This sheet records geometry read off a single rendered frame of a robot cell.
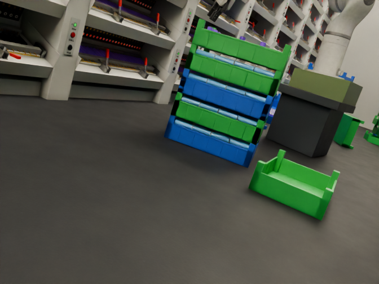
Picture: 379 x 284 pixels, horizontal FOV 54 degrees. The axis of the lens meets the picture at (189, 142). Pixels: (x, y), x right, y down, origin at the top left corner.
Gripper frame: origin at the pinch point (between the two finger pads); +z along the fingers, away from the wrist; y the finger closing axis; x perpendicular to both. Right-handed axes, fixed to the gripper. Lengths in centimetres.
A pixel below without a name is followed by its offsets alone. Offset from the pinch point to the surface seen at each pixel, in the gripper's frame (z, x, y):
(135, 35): 22.5, 27.5, -7.9
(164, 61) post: 33.0, 2.8, 9.5
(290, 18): -4, -147, 166
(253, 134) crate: 11, -2, -70
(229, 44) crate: -5, 15, -52
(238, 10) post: 2, -45, 68
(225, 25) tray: 10, -33, 47
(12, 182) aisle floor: 21, 63, -106
